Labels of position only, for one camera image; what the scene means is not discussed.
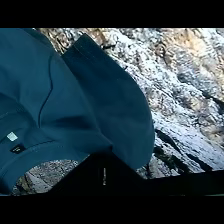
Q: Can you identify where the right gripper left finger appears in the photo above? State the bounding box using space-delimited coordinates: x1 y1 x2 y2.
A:
53 152 105 197

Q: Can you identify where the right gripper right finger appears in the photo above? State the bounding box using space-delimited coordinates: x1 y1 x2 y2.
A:
104 152 158 197

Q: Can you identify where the dark teal T-shirt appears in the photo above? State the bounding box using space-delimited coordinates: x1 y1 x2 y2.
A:
0 27 156 197

